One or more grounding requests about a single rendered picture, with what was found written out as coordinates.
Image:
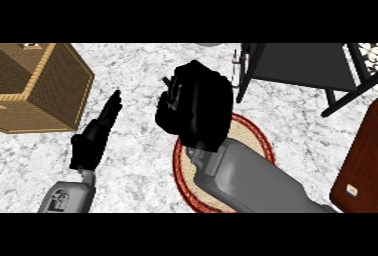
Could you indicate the round red-rimmed beige placemat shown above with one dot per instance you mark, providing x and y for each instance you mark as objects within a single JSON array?
[{"x": 245, "y": 133}]

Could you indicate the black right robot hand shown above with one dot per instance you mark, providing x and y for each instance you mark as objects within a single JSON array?
[{"x": 201, "y": 106}]

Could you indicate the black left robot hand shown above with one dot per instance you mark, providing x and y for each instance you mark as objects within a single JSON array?
[{"x": 90, "y": 140}]

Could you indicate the reddish brown wooden board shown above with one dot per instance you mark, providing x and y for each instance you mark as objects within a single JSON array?
[{"x": 358, "y": 166}]

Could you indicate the brown wicker basket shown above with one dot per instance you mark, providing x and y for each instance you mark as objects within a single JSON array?
[{"x": 41, "y": 88}]

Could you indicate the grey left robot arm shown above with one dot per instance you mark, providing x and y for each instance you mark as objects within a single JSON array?
[{"x": 68, "y": 195}]

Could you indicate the black tiered shelf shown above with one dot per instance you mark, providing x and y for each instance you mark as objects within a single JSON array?
[{"x": 299, "y": 65}]

